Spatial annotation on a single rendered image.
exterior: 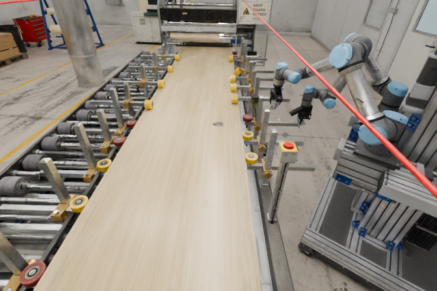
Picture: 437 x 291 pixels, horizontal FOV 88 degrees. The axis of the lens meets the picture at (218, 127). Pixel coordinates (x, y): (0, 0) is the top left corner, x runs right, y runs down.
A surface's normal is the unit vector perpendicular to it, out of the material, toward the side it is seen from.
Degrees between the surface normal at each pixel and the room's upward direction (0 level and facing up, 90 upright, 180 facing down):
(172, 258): 0
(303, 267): 0
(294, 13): 90
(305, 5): 90
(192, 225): 0
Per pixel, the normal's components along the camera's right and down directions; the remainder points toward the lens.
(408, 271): 0.02, -0.84
